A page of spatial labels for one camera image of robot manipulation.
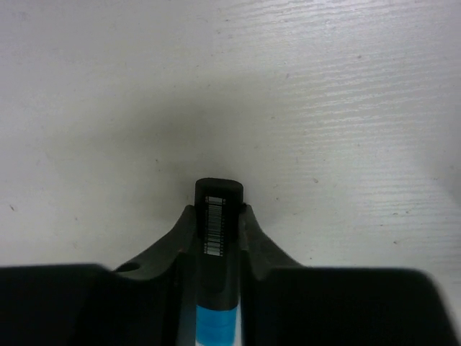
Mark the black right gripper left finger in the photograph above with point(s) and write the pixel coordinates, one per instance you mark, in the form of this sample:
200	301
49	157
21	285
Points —
159	288

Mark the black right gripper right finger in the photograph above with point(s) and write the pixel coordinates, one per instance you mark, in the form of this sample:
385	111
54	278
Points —
261	260

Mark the blue cap highlighter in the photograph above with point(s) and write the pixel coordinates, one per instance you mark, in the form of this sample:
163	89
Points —
217	204

